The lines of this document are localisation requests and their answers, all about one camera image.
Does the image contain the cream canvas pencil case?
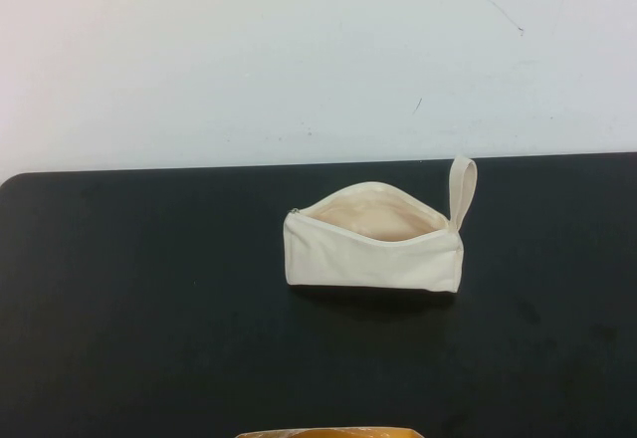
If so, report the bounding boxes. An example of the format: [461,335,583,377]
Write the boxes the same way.
[283,154,480,293]

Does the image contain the yellow object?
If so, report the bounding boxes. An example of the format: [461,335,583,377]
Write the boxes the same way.
[236,426,422,438]

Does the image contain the black table mat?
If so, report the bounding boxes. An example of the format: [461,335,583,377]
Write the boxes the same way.
[0,151,637,438]

